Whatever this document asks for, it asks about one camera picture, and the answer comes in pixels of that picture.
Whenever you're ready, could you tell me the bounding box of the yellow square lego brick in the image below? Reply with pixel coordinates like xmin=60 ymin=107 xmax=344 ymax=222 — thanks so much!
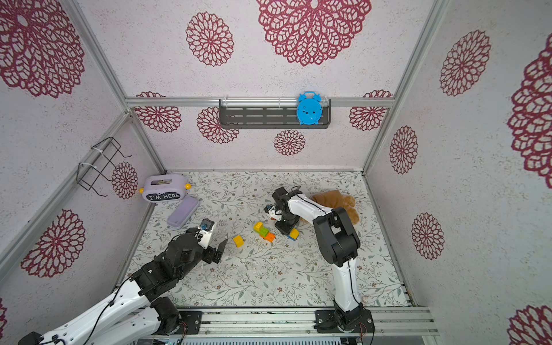
xmin=233 ymin=235 xmax=244 ymax=248

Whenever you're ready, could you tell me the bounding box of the orange lego brick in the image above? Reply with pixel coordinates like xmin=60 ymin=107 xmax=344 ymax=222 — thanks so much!
xmin=264 ymin=232 xmax=275 ymax=243

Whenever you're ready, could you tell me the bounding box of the green lego brick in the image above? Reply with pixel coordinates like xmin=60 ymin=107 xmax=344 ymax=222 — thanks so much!
xmin=259 ymin=227 xmax=269 ymax=237

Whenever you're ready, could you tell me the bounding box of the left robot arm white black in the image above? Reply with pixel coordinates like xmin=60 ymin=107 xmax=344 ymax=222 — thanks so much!
xmin=19 ymin=230 xmax=227 ymax=344

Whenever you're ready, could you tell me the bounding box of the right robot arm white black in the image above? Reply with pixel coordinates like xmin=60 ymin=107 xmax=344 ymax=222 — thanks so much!
xmin=264 ymin=186 xmax=375 ymax=334

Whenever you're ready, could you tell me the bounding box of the purple pencil case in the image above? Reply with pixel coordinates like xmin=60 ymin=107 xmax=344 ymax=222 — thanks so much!
xmin=167 ymin=195 xmax=200 ymax=228

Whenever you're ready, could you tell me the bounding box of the brown plush teddy bear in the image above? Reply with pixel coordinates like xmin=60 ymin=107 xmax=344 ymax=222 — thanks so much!
xmin=312 ymin=191 xmax=360 ymax=225

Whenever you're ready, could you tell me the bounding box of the purple toy radio clock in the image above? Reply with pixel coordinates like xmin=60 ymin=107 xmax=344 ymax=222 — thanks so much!
xmin=139 ymin=174 xmax=192 ymax=203

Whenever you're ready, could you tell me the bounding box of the blue alarm clock toy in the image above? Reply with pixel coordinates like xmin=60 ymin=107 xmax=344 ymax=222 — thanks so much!
xmin=296 ymin=91 xmax=323 ymax=125

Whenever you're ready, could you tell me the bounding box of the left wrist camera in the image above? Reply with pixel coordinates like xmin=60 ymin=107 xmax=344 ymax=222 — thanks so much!
xmin=196 ymin=218 xmax=216 ymax=250

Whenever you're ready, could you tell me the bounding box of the grey wall shelf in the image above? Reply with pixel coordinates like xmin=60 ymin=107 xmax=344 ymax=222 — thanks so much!
xmin=218 ymin=99 xmax=331 ymax=129

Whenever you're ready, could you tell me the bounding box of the black wire wall rack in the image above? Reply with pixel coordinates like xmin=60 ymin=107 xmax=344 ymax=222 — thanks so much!
xmin=76 ymin=137 xmax=132 ymax=198

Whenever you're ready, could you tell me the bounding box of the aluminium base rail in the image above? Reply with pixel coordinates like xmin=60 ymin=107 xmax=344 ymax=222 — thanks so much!
xmin=179 ymin=307 xmax=439 ymax=340

